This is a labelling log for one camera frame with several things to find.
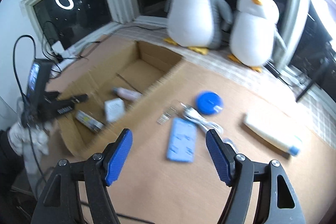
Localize white usb charger block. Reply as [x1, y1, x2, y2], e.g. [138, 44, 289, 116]
[104, 98, 125, 123]

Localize light blue phone stand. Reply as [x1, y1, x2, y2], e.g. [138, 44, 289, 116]
[166, 117, 197, 162]

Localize white lotion bottle blue cap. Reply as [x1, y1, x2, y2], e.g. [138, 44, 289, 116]
[244, 112, 302, 156]

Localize white usb cable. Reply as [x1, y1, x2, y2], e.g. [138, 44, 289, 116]
[180, 104, 224, 136]

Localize blue round tape measure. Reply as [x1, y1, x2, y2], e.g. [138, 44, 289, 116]
[195, 91, 224, 115]

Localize pink small bottle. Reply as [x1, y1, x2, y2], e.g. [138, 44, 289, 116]
[112, 88, 142, 101]

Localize keys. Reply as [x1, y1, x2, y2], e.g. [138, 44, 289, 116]
[157, 100, 186, 125]

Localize white gloved left hand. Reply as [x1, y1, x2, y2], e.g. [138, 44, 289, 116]
[8, 122, 49, 174]

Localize orange beige table mat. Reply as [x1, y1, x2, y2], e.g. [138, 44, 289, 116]
[47, 38, 335, 223]

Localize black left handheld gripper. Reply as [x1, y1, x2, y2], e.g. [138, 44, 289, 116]
[34, 91, 88, 123]

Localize open cardboard box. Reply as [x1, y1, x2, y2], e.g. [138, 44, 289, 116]
[58, 38, 183, 157]

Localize white power strip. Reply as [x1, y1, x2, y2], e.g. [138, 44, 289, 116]
[51, 41, 78, 69]

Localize black tripod stand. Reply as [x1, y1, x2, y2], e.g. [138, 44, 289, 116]
[295, 57, 334, 102]

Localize small plush penguin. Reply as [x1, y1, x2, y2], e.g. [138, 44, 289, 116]
[228, 0, 287, 73]

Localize large plush penguin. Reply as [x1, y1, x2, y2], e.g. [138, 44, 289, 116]
[165, 0, 233, 54]

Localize black power cable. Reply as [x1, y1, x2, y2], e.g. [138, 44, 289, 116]
[41, 20, 166, 77]

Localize black phone on mount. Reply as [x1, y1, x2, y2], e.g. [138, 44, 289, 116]
[26, 59, 54, 110]

